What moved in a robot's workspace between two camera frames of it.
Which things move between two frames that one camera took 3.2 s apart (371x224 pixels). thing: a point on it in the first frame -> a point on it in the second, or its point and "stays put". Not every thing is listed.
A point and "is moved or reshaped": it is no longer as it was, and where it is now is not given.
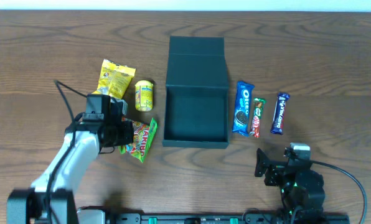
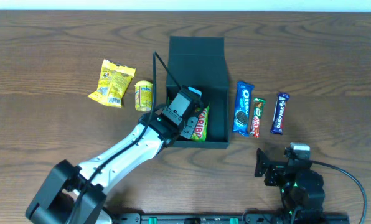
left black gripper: (127, 134) -> (189, 127)
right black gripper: (272, 171) stays put
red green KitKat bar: (258, 116) stays put
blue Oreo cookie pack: (243, 107) stays put
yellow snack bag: (114, 79) stays put
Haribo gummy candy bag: (143, 135) is moved or reshaped
